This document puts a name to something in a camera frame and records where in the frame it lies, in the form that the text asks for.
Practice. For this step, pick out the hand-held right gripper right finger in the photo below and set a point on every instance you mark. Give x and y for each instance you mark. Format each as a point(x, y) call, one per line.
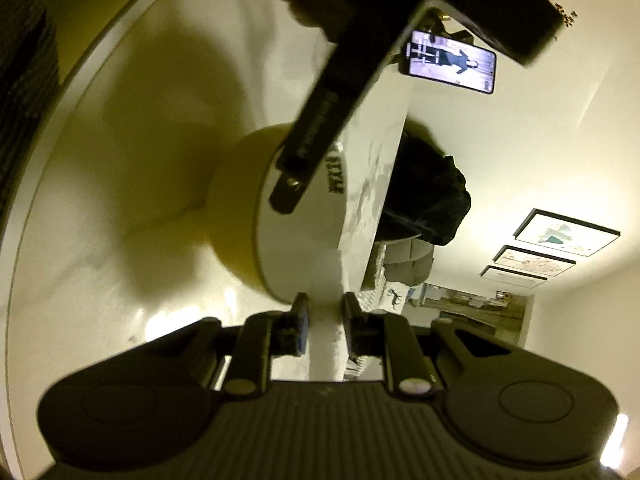
point(350, 322)

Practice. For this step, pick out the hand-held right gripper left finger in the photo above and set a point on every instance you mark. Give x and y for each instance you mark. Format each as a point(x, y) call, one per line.
point(302, 327)

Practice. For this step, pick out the yellow bowl white inside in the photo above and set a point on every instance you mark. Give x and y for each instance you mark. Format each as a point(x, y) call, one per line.
point(235, 200)

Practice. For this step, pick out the framed pale wall print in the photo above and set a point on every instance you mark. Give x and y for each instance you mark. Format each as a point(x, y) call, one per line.
point(512, 277)

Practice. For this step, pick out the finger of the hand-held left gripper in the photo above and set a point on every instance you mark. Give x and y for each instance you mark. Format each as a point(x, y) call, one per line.
point(315, 135)

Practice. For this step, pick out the white sponge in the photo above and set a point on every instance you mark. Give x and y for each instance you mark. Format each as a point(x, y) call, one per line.
point(327, 320)

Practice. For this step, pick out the black smartphone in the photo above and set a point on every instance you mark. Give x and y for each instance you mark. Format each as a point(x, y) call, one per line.
point(450, 62)

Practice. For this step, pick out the checked clothing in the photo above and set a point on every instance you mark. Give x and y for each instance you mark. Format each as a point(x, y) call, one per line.
point(25, 110)

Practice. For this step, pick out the black phone stand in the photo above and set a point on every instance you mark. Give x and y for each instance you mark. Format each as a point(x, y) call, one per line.
point(442, 22)

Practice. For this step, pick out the black coat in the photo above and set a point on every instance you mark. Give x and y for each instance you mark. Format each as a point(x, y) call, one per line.
point(425, 195)

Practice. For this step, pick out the framed pink tree print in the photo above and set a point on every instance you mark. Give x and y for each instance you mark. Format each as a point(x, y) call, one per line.
point(532, 261)

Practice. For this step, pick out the white deer print pillow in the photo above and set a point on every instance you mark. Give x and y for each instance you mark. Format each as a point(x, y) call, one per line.
point(397, 296)

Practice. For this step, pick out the framed teal plant print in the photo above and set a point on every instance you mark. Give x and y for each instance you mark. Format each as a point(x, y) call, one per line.
point(565, 234)

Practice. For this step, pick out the grey sofa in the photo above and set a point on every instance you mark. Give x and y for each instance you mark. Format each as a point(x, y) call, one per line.
point(405, 265)

